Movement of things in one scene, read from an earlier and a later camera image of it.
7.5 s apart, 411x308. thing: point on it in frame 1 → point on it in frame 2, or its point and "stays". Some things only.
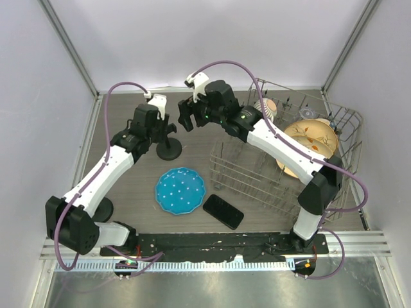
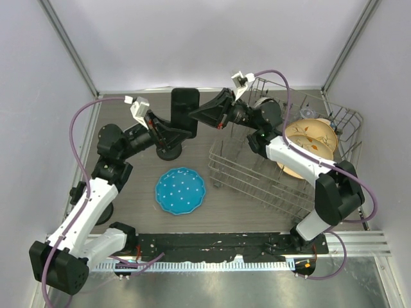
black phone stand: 171,149 stays
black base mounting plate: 215,246 stays
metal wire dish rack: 241,166 stays
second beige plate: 314,128 stays
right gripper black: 186,108 → 214,111
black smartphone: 223,211 → 184,100
